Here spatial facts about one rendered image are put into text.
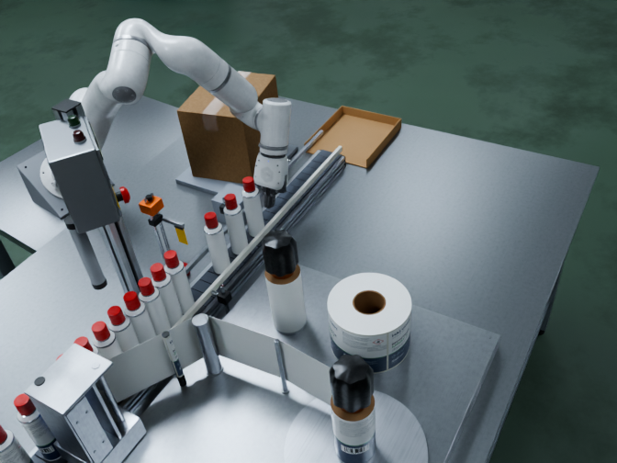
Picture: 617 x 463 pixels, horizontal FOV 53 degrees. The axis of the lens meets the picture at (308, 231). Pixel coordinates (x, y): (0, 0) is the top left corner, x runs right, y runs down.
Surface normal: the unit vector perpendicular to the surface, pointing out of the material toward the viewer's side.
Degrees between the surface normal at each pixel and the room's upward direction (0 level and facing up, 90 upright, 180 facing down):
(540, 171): 0
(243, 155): 90
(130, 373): 90
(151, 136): 0
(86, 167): 90
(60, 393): 0
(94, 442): 90
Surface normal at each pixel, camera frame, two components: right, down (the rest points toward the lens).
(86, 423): 0.86, 0.28
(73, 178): 0.42, 0.57
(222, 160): -0.33, 0.64
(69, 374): -0.08, -0.75
